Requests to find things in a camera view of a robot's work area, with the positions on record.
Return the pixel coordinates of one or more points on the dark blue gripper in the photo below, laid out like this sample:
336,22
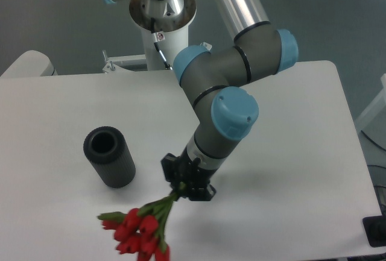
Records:
191,180

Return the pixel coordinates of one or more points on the red tulip bouquet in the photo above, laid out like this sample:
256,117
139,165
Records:
141,231

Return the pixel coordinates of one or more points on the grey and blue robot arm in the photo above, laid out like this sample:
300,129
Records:
212,82

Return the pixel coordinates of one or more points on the black ribbed cylindrical vase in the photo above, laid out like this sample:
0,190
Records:
107,151

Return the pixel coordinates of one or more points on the white rounded chair back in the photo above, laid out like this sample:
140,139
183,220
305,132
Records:
30,64

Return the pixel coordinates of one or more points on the black device at table edge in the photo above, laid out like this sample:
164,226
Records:
374,227

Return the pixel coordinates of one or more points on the white furniture at right edge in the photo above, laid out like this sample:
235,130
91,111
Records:
372,110

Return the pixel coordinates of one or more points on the white metal base bracket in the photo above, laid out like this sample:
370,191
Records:
132,60

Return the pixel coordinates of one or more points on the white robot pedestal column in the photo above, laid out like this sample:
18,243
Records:
164,20

